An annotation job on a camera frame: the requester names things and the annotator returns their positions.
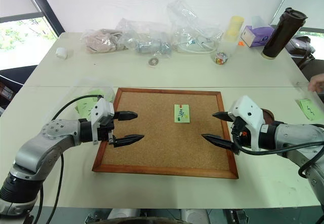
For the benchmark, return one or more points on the pale yellow cylinder cup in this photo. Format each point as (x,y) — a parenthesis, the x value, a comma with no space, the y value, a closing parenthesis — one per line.
(234,27)

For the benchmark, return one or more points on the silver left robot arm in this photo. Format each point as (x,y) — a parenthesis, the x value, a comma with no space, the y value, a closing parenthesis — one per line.
(38,150)

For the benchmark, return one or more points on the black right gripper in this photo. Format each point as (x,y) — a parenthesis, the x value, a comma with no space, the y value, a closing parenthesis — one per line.
(240,132)

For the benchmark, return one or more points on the brown round object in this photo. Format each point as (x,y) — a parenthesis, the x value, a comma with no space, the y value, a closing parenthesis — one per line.
(268,115)

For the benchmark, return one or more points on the green paper note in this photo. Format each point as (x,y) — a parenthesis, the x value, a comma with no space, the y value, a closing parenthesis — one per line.
(184,112)

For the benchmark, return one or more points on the person's bare hand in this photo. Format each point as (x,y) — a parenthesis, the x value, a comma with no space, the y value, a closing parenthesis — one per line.
(317,83)

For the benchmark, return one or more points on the white cylinder under table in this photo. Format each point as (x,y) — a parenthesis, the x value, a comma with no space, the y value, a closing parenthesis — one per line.
(196,216)

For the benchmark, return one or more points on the clear jar of coloured pins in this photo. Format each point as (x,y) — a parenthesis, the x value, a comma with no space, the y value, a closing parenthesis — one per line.
(221,56)

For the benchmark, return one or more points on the dark brown thermos bottle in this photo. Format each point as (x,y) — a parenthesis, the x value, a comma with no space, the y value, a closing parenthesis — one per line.
(282,35)

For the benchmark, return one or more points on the dark shelf with boxes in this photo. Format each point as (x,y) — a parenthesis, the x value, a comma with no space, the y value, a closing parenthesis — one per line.
(12,84)

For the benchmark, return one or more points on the small orange piece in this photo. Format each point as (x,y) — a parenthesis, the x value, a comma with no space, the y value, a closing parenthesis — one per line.
(240,43)

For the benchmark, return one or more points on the bag with beige contents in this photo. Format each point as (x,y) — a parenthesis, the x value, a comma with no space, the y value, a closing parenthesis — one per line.
(101,41)

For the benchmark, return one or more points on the dark bag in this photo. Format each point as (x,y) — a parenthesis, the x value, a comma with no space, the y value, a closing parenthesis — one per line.
(301,50)

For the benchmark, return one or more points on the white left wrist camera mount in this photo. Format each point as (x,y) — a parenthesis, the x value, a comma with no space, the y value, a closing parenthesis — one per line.
(102,110)

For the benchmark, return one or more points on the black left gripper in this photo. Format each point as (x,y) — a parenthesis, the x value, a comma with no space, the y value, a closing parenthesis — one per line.
(104,132)

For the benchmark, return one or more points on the plastic bag with metal parts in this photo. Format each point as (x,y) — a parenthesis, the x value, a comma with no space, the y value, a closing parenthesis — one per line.
(149,44)

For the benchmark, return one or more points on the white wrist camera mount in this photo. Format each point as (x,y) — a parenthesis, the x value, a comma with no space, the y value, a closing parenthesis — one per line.
(102,110)
(249,112)

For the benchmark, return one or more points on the wood framed cork board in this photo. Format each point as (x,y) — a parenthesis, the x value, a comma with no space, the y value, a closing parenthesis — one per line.
(152,145)

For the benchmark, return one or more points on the black window frame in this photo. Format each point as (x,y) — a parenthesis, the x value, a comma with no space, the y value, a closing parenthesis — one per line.
(44,6)

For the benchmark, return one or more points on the purple tissue box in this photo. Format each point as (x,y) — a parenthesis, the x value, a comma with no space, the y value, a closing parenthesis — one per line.
(257,36)

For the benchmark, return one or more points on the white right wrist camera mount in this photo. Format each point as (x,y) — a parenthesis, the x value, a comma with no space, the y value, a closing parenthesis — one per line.
(249,112)

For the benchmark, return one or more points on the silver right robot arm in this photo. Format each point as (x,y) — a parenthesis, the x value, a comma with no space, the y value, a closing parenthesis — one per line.
(296,137)

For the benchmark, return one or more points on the clear plastic tray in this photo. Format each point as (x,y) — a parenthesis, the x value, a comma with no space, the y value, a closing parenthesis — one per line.
(302,89)
(108,92)

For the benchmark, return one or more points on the small white cup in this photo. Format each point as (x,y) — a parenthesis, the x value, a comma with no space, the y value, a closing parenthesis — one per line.
(61,53)

